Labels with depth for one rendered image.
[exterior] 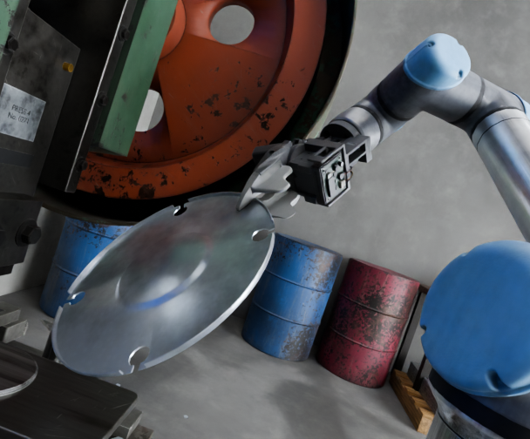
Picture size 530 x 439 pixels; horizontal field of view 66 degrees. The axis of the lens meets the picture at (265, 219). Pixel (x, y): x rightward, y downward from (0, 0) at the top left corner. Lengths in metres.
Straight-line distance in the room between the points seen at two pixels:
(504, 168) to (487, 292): 0.28
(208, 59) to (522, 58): 3.80
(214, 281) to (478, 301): 0.25
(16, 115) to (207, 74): 0.43
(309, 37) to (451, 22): 3.55
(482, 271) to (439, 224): 3.61
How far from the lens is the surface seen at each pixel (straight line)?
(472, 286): 0.35
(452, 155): 4.02
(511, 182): 0.58
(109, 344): 0.47
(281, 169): 0.55
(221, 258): 0.47
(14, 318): 0.82
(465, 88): 0.65
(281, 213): 0.53
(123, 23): 0.61
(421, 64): 0.61
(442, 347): 0.35
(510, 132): 0.63
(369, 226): 3.79
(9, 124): 0.53
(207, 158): 0.79
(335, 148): 0.55
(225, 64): 0.86
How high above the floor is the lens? 1.06
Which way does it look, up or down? 2 degrees down
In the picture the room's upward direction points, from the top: 19 degrees clockwise
